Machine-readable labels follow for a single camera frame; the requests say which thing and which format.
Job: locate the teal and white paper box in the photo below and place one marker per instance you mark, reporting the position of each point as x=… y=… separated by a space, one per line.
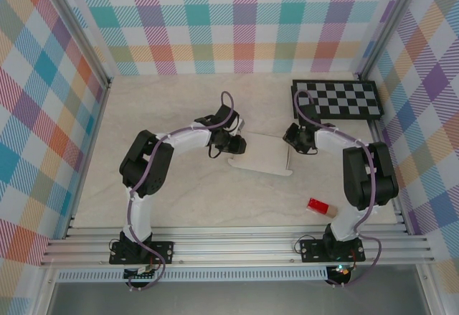
x=261 y=153

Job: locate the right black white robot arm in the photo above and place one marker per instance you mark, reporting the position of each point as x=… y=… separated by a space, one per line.
x=369 y=178

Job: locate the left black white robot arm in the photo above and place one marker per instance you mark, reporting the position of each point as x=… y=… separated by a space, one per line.
x=143 y=164

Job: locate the black grey chessboard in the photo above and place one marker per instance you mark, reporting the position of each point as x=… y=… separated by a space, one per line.
x=358 y=99

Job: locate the red block with wooden end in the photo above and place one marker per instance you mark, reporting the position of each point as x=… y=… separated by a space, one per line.
x=319 y=206

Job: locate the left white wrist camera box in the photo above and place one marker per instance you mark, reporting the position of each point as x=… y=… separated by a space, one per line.
x=238 y=125

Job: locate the long aluminium rail frame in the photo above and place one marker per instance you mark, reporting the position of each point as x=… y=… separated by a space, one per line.
x=233 y=247

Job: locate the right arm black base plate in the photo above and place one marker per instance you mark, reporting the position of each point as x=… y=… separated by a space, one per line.
x=312 y=254

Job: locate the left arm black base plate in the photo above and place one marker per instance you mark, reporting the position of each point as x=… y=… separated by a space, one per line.
x=165 y=252

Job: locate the aluminium corner post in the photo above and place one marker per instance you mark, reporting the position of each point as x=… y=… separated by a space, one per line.
x=390 y=24
x=79 y=24

